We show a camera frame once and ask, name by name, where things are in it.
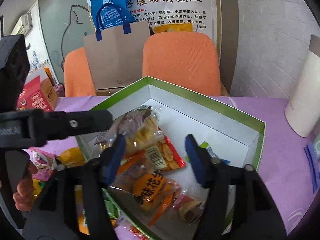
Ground pink seed snack bag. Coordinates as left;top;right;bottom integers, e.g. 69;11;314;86
26;148;57;181

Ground red peanut bag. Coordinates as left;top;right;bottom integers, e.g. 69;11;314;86
144;128;186;172

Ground white thermos jug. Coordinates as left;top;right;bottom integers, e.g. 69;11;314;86
285;35;320;138

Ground brown label snack bag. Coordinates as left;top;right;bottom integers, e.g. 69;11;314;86
94;105;164;154

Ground cookie biscuit pack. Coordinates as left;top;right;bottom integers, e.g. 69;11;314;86
172;193;206;225

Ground red cracker box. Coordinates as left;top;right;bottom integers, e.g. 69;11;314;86
16;67;58;112

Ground blue tote bag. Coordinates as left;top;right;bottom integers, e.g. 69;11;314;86
90;0;136;41

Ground left orange chair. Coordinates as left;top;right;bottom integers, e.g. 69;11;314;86
64;47;96;97

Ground orange label peanut bag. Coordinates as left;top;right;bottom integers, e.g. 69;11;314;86
111;162;181;226

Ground brown cardboard sheet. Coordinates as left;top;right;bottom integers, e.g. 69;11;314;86
84;21;150;90

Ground wall air conditioner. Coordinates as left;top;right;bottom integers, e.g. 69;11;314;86
11;12;33;35

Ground green open cardboard box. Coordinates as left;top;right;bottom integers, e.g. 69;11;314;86
91;77;266;239

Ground orange chair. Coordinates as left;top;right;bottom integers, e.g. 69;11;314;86
142;31;221;96
64;47;96;97

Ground right orange chair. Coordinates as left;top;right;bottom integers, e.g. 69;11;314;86
142;31;221;96

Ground small blue snack packet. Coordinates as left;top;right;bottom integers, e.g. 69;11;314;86
185;138;231;167

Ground left human hand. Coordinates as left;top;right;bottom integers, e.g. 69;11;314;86
13;161;37;211

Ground yellow chip bag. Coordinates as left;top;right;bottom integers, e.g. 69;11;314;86
57;147;86;168

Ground orange stick snack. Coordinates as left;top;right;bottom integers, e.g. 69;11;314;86
117;150;145;175

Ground chinese text poster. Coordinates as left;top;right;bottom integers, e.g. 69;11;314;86
127;0;221;54

